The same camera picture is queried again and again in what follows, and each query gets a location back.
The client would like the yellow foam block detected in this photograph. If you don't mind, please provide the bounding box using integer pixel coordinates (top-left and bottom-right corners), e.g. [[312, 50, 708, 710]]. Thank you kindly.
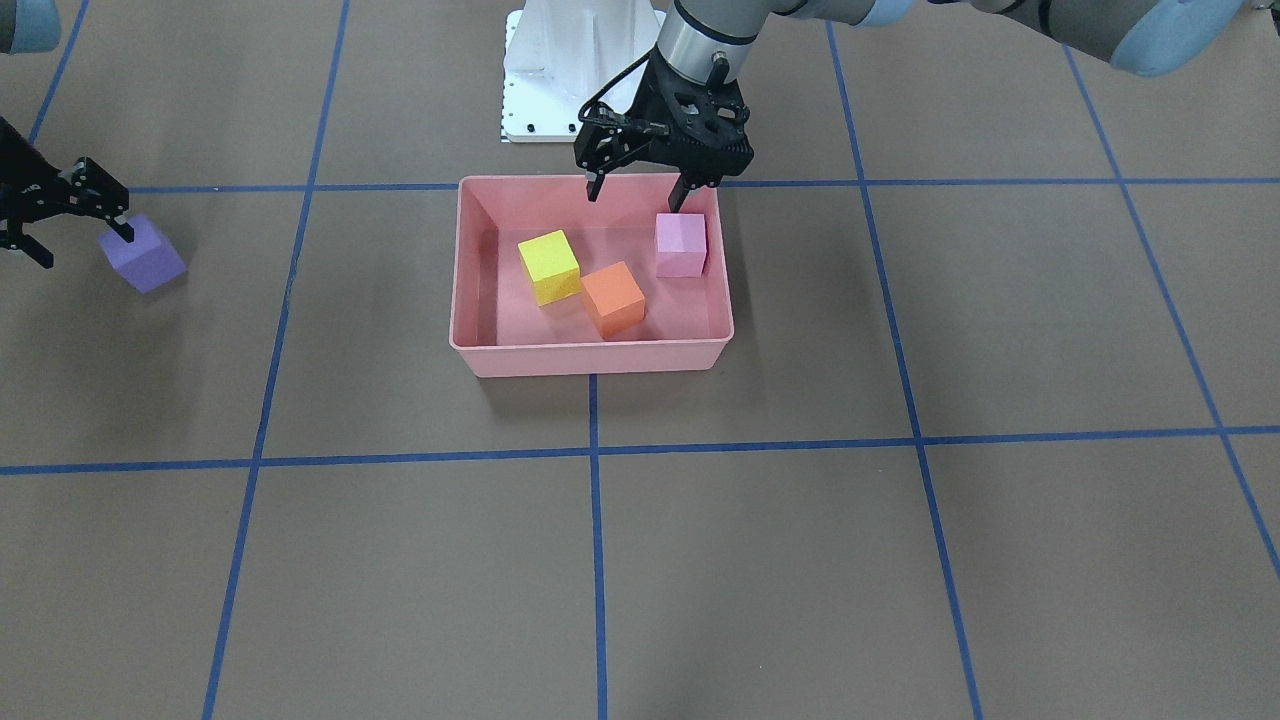
[[517, 229, 582, 307]]

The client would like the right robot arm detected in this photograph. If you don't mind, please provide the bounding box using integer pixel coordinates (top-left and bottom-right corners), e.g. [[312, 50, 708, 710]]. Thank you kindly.
[[1, 1, 134, 269]]

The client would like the pink foam block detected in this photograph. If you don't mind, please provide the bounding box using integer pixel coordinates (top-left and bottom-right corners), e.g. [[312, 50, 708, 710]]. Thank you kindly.
[[654, 213, 708, 278]]

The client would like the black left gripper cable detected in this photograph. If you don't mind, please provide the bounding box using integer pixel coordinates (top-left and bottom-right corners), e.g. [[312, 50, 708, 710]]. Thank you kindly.
[[579, 55, 657, 126]]

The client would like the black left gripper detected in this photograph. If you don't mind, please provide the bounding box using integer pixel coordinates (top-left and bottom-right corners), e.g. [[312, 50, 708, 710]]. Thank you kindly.
[[573, 49, 755, 213]]

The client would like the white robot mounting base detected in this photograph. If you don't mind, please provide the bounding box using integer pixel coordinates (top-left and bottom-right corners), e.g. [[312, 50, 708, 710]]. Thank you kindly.
[[500, 1, 666, 143]]

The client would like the purple foam block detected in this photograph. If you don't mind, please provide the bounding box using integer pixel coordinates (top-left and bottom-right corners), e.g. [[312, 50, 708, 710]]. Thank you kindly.
[[97, 214, 187, 293]]

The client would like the pink plastic bin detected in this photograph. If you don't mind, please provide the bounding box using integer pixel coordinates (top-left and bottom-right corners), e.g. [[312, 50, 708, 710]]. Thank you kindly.
[[449, 173, 735, 378]]

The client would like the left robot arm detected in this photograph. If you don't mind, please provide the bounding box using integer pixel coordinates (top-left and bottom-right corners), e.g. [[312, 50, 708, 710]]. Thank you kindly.
[[573, 1, 1244, 211]]

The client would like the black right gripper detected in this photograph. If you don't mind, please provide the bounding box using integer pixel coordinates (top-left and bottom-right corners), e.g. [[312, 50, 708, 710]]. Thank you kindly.
[[1, 119, 134, 269]]

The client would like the orange foam block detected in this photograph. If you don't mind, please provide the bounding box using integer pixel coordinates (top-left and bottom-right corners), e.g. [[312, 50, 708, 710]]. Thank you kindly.
[[581, 261, 646, 338]]

